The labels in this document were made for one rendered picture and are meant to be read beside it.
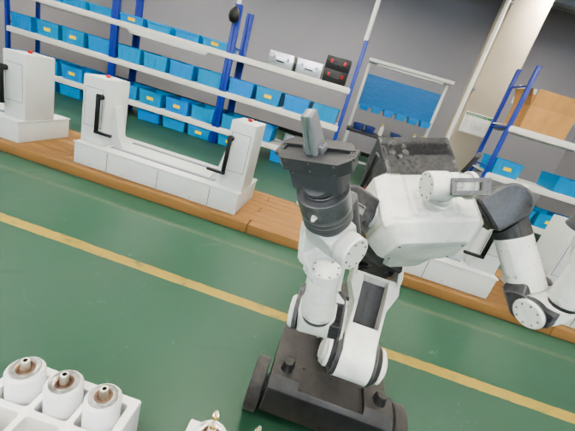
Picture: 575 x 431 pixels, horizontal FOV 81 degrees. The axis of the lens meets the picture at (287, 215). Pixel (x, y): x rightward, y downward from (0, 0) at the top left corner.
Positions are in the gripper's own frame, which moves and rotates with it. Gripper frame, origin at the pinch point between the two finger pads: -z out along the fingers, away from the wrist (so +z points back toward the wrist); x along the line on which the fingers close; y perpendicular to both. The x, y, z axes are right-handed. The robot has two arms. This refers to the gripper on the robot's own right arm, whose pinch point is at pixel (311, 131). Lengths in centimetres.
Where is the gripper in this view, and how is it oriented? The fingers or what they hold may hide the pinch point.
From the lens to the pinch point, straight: 49.0
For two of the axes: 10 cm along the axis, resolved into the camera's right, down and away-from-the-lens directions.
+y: -4.5, 7.0, -5.5
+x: 8.7, 2.1, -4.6
